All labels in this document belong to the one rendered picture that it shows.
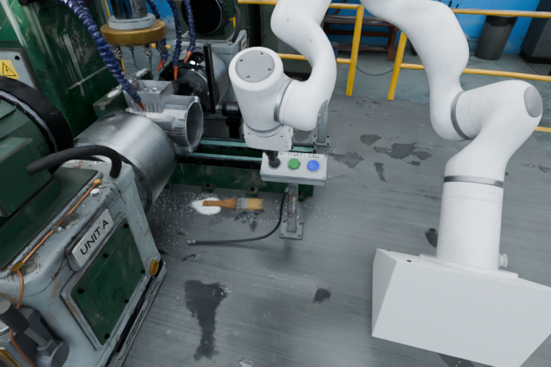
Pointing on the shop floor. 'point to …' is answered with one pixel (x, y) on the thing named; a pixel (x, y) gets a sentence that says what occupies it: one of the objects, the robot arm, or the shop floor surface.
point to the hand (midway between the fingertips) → (271, 151)
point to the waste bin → (494, 36)
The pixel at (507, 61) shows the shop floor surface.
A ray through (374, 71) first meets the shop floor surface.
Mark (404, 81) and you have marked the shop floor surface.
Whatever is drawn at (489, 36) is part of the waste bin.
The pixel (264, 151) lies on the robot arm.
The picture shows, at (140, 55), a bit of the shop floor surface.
